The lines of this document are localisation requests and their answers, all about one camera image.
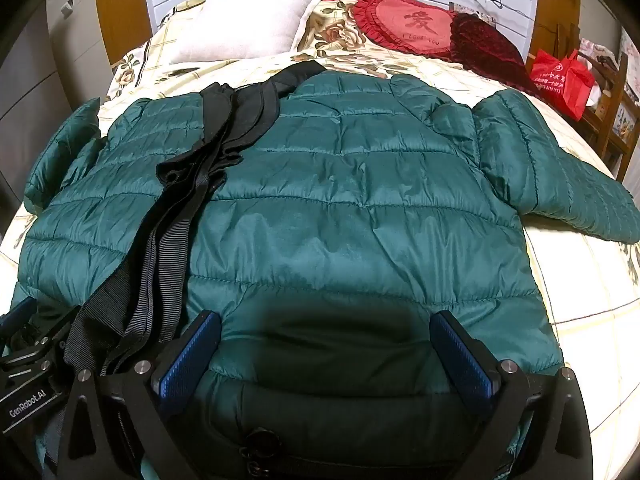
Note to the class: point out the green puffer jacket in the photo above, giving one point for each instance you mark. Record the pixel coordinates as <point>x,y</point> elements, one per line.
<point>350,210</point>

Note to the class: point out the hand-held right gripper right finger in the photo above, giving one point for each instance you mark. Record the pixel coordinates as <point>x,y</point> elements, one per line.
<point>462,360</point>

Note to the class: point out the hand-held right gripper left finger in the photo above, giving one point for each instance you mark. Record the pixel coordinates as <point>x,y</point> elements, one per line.
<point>186,360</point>

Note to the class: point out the grey cabinet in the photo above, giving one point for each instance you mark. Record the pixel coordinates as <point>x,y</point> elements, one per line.
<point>30,85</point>

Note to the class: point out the red heart cushion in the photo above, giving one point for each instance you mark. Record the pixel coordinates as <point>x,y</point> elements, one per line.
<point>410,25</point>

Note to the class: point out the red shopping bag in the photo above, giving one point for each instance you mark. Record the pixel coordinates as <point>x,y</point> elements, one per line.
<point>560,80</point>

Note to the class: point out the floral bed sheet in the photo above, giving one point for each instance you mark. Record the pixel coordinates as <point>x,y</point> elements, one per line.
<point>590,310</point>

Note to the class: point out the dark red velvet cushion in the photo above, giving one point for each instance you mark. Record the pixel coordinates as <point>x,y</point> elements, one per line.
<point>485,45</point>

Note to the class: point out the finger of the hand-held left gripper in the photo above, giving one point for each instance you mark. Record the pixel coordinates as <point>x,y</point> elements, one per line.
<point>16,314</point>

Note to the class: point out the wooden chair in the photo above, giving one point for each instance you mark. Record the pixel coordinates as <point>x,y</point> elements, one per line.
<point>612,90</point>

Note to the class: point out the white pillow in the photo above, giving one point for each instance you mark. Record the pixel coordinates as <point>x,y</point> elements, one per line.
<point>250,25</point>

